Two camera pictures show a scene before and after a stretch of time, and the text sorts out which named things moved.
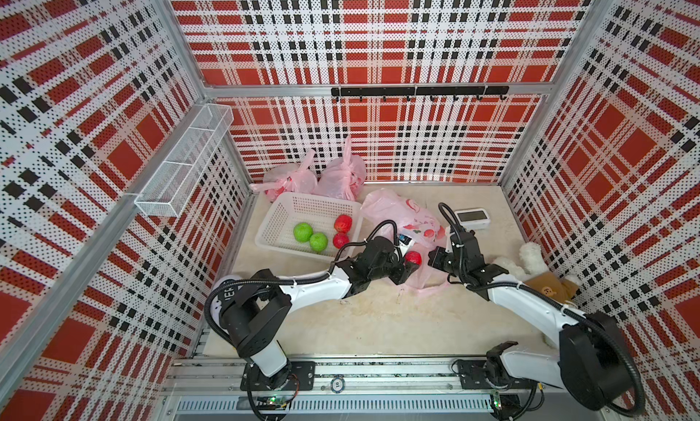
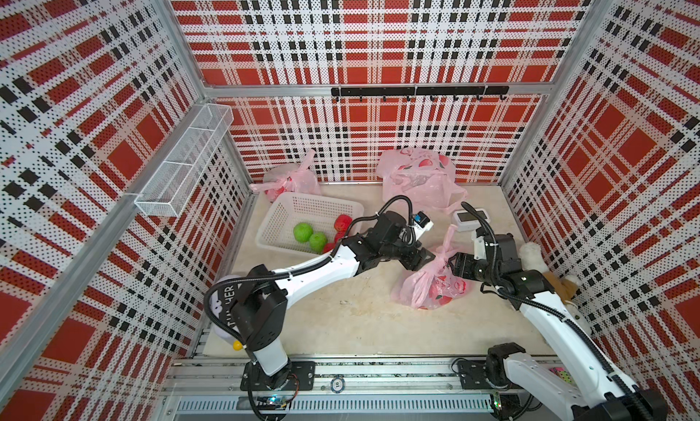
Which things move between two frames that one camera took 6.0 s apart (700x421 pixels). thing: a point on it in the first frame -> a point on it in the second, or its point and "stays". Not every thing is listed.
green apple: (303, 231) stays
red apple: (343, 223) stays
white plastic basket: (281, 213) stays
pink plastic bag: (342, 177) -> (432, 286)
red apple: (340, 240) stays
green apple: (318, 241) stays
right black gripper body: (442, 261) -> (475, 270)
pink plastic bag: (413, 220) -> (427, 178)
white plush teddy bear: (532, 272) stays
